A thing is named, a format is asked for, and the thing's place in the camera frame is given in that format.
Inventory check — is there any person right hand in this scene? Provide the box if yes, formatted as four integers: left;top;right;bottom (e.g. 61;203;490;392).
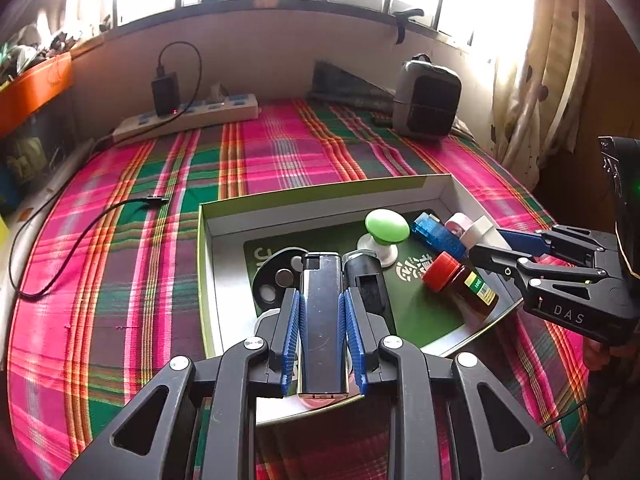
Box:
582;338;639;372

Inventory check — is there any green cardboard tray box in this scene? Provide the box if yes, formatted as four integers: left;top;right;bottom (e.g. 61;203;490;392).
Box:
196;173;526;426

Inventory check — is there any black rectangular device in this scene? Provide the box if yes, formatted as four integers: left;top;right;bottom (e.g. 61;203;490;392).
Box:
342;249;394;330

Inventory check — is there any pink white clip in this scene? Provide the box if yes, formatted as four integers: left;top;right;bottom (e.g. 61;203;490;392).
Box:
296;393;349;411

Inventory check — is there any green top white knob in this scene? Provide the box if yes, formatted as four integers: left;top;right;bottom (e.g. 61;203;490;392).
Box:
357;208;410;269

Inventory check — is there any black folded item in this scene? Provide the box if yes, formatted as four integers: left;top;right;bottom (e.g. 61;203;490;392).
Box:
307;61;394;115

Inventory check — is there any white round lid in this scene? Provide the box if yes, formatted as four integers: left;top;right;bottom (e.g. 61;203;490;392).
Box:
254;308;281;335

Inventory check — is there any cream patterned curtain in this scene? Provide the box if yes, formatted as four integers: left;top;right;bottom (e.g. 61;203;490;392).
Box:
491;0;594;190

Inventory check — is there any white power strip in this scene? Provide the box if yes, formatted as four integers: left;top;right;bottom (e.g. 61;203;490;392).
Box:
112;93;259;142

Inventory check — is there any plaid pink green tablecloth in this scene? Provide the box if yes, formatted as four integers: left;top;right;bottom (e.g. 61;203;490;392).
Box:
6;96;591;480

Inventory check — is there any grey small fan heater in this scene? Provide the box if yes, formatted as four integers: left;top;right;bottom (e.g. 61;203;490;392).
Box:
392;53;462;140

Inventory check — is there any orange tray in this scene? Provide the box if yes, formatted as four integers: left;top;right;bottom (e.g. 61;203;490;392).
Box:
0;53;73;138

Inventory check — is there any red cap spice bottle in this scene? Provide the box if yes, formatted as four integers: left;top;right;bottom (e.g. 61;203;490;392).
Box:
422;252;499;318

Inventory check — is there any black charger adapter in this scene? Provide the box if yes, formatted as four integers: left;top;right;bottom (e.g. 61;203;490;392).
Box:
151;72;181;117

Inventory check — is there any black round disc gadget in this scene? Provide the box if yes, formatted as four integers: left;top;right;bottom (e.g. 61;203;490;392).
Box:
252;247;307;313

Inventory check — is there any white small charger block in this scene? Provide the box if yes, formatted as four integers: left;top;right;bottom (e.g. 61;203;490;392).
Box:
460;216;511;250

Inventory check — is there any blue transparent plastic case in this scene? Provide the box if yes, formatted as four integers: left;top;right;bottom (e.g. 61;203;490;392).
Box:
410;212;466;262

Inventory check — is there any black charging cable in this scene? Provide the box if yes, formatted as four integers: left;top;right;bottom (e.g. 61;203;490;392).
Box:
8;40;204;302

